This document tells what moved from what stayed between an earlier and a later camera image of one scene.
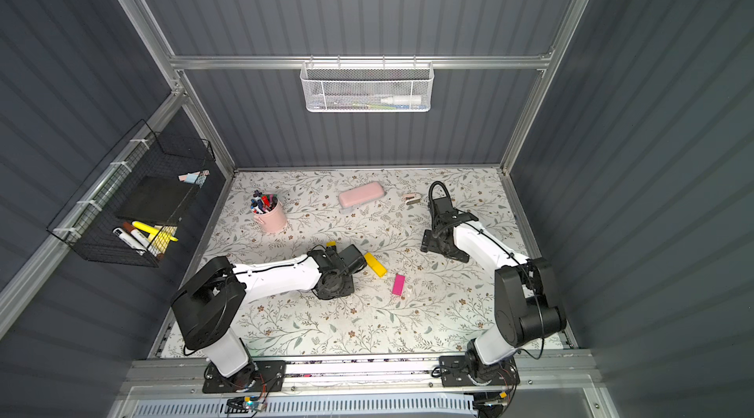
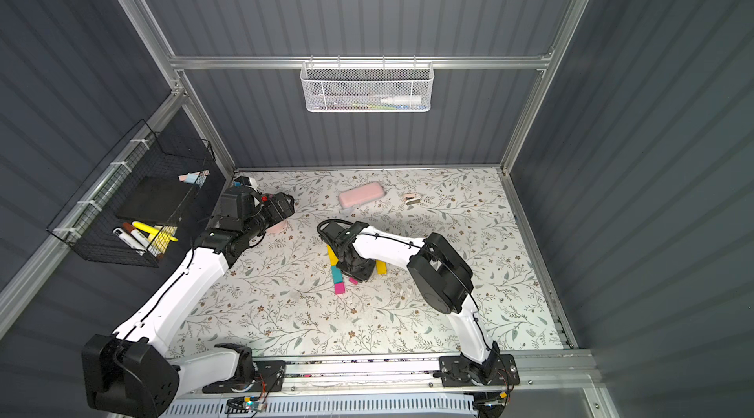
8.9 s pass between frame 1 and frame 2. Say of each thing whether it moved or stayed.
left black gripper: moved
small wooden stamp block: stayed
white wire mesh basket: stayed
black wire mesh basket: stayed
